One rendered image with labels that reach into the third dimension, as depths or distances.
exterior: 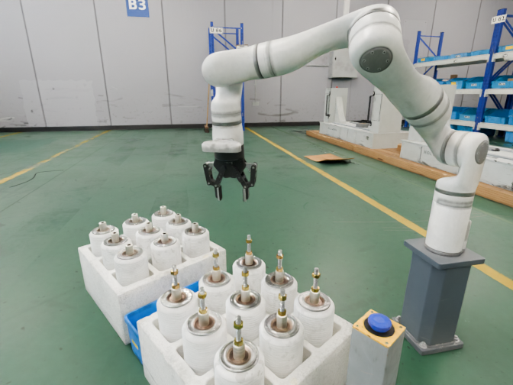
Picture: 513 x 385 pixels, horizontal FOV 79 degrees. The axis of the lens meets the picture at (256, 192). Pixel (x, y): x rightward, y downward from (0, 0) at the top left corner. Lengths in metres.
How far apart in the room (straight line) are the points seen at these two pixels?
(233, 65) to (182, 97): 6.26
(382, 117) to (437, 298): 3.18
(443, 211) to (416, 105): 0.34
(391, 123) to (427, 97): 3.37
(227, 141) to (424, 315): 0.75
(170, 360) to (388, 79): 0.72
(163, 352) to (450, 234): 0.77
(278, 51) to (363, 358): 0.60
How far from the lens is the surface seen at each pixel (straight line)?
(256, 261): 0.93
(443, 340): 1.15
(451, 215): 0.96
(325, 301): 0.79
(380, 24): 0.63
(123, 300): 1.02
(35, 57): 7.47
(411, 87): 0.70
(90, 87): 7.18
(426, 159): 3.29
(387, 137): 4.10
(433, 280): 1.01
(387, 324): 0.64
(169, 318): 0.79
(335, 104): 5.26
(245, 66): 0.68
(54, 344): 1.21
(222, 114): 0.72
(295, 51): 0.67
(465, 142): 0.92
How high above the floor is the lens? 0.72
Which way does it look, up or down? 18 degrees down
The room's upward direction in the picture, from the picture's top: straight up
